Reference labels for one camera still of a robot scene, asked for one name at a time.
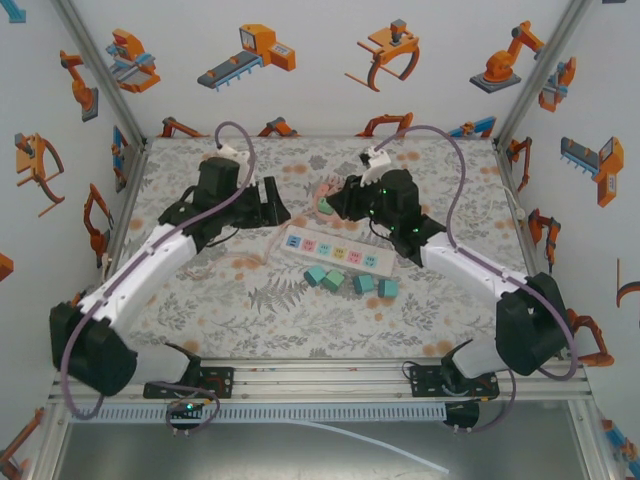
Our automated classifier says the aluminium rear rail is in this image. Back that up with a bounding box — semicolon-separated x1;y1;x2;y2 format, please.
144;133;499;142

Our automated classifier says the white slotted cable duct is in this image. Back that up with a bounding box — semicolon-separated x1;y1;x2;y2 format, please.
68;404;447;424

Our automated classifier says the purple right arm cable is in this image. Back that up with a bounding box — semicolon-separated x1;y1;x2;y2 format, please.
372;124;580;435

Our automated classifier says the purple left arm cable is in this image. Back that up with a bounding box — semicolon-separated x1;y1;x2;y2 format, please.
62;121;259;436

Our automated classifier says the aluminium side rail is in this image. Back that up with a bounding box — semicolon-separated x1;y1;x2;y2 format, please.
492;138;569;361
79;139;151;361

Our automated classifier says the small board with green light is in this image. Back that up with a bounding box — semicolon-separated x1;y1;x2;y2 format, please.
166;397;211;436

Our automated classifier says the floral tablecloth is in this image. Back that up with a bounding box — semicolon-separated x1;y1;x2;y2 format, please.
93;137;554;359

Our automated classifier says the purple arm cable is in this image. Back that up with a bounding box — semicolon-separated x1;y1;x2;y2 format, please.
372;124;580;435
62;121;259;436

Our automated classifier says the white six-way power strip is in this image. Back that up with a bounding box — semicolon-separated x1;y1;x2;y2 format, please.
279;224;397;277

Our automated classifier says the aluminium frame post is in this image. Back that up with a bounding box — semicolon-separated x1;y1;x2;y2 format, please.
492;0;596;146
49;0;149;146

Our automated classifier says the black connector housing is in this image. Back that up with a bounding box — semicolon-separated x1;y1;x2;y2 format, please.
442;399;481;434

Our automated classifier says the aluminium frame beam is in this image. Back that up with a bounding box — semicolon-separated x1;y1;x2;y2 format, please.
47;360;594;405

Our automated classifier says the aluminium frame leg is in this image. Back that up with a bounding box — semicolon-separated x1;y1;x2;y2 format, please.
567;399;619;480
27;402;71;480

